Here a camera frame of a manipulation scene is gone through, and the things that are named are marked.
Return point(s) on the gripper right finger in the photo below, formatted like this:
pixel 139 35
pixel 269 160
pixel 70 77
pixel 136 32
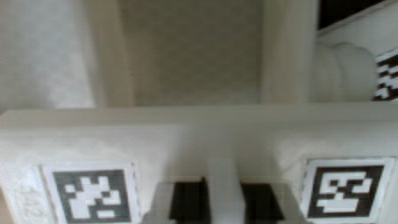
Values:
pixel 262 207

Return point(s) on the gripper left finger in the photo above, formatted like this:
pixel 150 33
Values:
pixel 191 203

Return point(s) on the white cabinet door panel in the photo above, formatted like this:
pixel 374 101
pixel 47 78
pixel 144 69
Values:
pixel 354 76
pixel 93 160

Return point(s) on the white cabinet body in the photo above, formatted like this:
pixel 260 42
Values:
pixel 127 53

